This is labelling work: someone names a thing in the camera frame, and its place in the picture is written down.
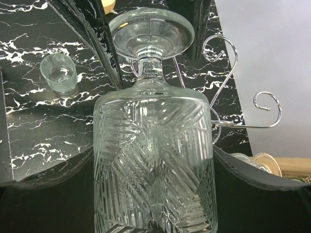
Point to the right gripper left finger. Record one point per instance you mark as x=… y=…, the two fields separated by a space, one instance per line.
x=59 y=199

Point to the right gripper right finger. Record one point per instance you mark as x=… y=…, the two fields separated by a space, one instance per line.
x=250 y=200

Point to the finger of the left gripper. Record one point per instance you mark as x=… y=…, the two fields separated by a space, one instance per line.
x=197 y=13
x=87 y=19

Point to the yellow round sponge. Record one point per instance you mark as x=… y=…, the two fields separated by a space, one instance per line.
x=108 y=5

